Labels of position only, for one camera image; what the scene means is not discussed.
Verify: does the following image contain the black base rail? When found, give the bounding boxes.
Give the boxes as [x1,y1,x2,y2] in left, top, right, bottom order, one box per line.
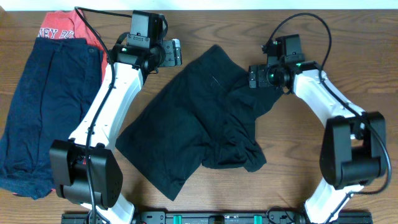
[60,210,373,224]

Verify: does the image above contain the black shorts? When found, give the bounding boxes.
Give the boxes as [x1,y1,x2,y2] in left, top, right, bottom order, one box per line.
[116,45,282,200]

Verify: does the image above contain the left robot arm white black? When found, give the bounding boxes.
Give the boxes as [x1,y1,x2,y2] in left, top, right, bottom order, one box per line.
[49,11,182,223]

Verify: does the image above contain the red printed t-shirt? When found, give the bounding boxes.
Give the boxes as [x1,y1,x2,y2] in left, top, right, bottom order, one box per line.
[38,11,108,79]

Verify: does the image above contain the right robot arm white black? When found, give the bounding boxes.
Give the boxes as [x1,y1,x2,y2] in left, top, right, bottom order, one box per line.
[248,34,391,223]

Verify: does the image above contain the navy blue shorts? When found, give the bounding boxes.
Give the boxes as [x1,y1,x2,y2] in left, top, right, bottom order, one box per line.
[1,37,102,200]

